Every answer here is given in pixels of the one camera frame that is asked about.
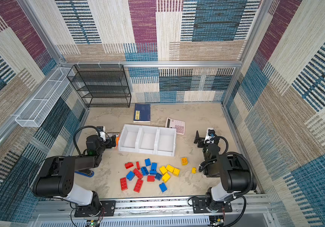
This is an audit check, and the white three-compartment bin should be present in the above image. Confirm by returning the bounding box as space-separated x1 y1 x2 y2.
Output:
118 124 177 157

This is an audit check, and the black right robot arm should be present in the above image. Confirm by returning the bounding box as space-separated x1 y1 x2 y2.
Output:
194 128 257 212

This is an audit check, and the yellow studded lego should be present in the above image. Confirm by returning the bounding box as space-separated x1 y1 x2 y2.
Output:
166 165 175 173

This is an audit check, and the dark blue lego centre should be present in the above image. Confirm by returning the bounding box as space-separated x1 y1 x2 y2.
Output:
155 173 162 181

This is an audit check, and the blue lego with studs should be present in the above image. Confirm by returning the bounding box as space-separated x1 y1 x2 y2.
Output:
141 166 149 176

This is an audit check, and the blue lego top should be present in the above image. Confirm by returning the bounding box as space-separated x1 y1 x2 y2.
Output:
145 159 151 166

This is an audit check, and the red long lego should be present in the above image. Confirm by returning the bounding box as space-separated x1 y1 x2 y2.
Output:
120 177 128 191
133 179 144 193

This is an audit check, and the yellow square lego brick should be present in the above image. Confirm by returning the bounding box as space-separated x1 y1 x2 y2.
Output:
181 157 188 166

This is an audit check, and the colourful marker pack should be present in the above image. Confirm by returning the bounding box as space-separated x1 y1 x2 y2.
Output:
106 132 120 148

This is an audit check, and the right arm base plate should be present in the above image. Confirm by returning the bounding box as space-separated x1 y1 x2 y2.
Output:
187 196 232 213

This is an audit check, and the small red lego centre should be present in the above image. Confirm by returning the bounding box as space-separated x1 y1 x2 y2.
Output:
147 175 156 182

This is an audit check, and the red long lego bottom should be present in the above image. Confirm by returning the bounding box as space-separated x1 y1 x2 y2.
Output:
133 179 144 193

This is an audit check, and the dark blue book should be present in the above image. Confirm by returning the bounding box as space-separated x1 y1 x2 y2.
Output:
133 103 151 123

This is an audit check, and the aluminium rail front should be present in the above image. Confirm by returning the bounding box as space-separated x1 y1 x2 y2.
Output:
28 194 280 227

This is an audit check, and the red long lego diagonal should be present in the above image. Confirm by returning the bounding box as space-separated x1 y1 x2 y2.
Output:
133 168 143 180

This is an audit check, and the white wire mesh basket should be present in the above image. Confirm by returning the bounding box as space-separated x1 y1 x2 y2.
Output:
15 67 70 128

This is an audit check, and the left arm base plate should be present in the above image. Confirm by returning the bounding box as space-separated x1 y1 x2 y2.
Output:
73 201 116 218

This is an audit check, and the blue black stapler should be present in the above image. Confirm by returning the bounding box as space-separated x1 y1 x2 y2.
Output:
75 169 94 178

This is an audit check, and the black wire shelf rack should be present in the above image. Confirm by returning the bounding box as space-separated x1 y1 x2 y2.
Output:
67 64 131 108

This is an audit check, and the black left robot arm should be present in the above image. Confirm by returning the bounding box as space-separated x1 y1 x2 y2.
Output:
28 126 117 217

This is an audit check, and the pink calculator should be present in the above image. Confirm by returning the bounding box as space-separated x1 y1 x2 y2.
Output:
165 117 186 135

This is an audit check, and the yellow lego lower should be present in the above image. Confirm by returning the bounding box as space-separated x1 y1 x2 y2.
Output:
162 173 171 183

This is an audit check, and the blue lego bottom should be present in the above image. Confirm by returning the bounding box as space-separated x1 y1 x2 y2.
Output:
159 183 167 193

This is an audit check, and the yellow lego cluster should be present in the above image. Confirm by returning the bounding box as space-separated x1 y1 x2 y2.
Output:
159 166 168 175
173 168 180 176

